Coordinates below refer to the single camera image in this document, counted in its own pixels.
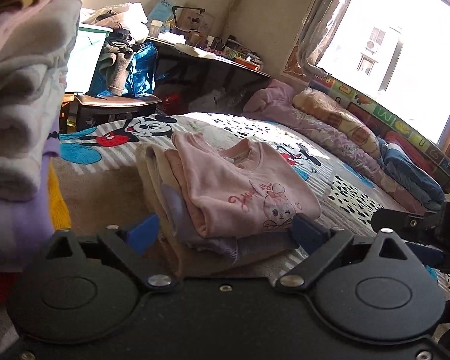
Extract pink sweatshirt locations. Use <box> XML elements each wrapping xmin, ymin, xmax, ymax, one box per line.
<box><xmin>172</xmin><ymin>133</ymin><xmax>321</xmax><ymax>238</ymax></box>

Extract folded beige and purple clothes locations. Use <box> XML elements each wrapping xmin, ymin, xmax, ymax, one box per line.
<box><xmin>136</xmin><ymin>143</ymin><xmax>298</xmax><ymax>276</ymax></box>

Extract stacked folded clothes pile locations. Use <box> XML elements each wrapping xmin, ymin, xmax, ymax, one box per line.
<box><xmin>0</xmin><ymin>0</ymin><xmax>84</xmax><ymax>308</ymax></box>

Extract colourful alphabet headboard mat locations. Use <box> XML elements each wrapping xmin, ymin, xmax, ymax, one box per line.
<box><xmin>309</xmin><ymin>76</ymin><xmax>450</xmax><ymax>194</ymax></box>

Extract blue folded quilt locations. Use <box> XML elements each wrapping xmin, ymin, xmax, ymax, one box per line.
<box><xmin>378</xmin><ymin>137</ymin><xmax>446</xmax><ymax>211</ymax></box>

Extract yellow patterned pillow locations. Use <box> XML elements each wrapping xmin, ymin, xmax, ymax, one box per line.
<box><xmin>292</xmin><ymin>88</ymin><xmax>381</xmax><ymax>158</ymax></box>

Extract wooden stool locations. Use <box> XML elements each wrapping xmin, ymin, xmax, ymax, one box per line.
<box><xmin>74</xmin><ymin>94</ymin><xmax>161</xmax><ymax>132</ymax></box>

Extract purple floral quilt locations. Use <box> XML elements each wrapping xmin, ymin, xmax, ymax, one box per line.
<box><xmin>242</xmin><ymin>80</ymin><xmax>425</xmax><ymax>214</ymax></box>

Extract blue plastic bag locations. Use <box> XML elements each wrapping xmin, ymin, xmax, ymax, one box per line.
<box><xmin>87</xmin><ymin>41</ymin><xmax>158</xmax><ymax>98</ymax></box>

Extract dark side desk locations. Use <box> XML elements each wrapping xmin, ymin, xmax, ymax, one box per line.
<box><xmin>149</xmin><ymin>37</ymin><xmax>272</xmax><ymax>116</ymax></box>

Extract white storage box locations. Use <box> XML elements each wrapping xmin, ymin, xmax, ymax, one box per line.
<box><xmin>65</xmin><ymin>24</ymin><xmax>113</xmax><ymax>94</ymax></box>

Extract window curtain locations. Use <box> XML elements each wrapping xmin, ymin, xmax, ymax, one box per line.
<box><xmin>297</xmin><ymin>0</ymin><xmax>351</xmax><ymax>78</ymax></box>

